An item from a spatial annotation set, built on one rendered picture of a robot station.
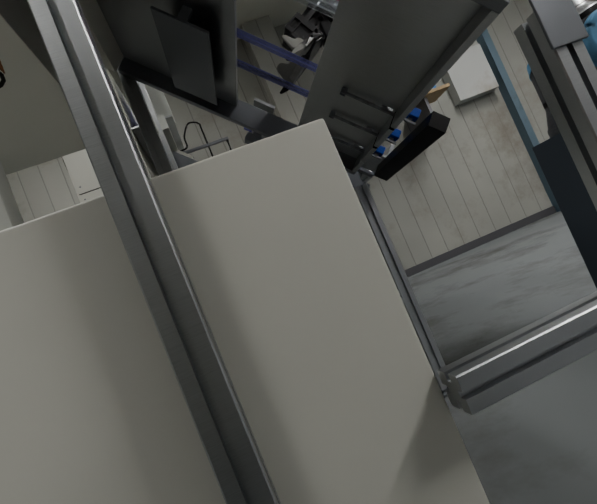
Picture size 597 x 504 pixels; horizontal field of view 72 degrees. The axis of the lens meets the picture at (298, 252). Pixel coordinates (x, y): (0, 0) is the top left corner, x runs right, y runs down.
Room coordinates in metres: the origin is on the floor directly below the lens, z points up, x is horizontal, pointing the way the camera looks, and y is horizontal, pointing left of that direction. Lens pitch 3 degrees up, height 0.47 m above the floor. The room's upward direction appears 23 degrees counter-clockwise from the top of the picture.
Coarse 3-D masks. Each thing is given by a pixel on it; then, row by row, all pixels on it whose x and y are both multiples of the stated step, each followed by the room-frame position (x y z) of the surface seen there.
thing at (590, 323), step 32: (544, 0) 0.44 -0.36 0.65; (544, 32) 0.44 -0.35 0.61; (576, 32) 0.45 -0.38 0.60; (544, 320) 0.45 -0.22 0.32; (576, 320) 0.43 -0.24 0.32; (480, 352) 0.44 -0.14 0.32; (512, 352) 0.41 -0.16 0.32; (544, 352) 0.43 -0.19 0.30; (576, 352) 0.42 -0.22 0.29; (448, 384) 0.43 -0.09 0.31; (480, 384) 0.42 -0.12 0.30; (512, 384) 0.41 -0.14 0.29
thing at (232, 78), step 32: (128, 0) 0.82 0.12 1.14; (160, 0) 0.79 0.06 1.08; (192, 0) 0.75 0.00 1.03; (224, 0) 0.72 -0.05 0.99; (128, 32) 0.95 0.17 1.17; (160, 32) 0.83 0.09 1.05; (192, 32) 0.79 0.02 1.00; (224, 32) 0.81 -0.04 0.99; (160, 64) 1.04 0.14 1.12; (192, 64) 0.91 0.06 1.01; (224, 64) 0.93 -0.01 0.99; (224, 96) 1.09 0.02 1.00
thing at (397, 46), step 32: (352, 0) 0.62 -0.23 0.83; (384, 0) 0.60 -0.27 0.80; (416, 0) 0.58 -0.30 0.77; (448, 0) 0.56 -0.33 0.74; (352, 32) 0.68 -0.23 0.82; (384, 32) 0.66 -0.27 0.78; (416, 32) 0.64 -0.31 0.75; (448, 32) 0.61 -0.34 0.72; (320, 64) 0.80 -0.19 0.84; (352, 64) 0.77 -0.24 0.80; (384, 64) 0.73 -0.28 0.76; (416, 64) 0.71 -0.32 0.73; (320, 96) 0.91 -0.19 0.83; (384, 96) 0.83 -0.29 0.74; (352, 128) 1.00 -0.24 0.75
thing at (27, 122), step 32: (0, 0) 0.61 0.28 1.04; (0, 32) 0.61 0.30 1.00; (32, 32) 0.73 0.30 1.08; (32, 64) 0.70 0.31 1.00; (0, 96) 0.75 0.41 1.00; (32, 96) 0.78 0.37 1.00; (64, 96) 0.82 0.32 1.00; (0, 128) 0.84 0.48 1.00; (32, 128) 0.88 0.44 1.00; (64, 128) 0.93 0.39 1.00; (0, 160) 0.95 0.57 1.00; (32, 160) 1.01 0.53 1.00; (0, 192) 0.40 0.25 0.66; (0, 224) 0.39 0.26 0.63
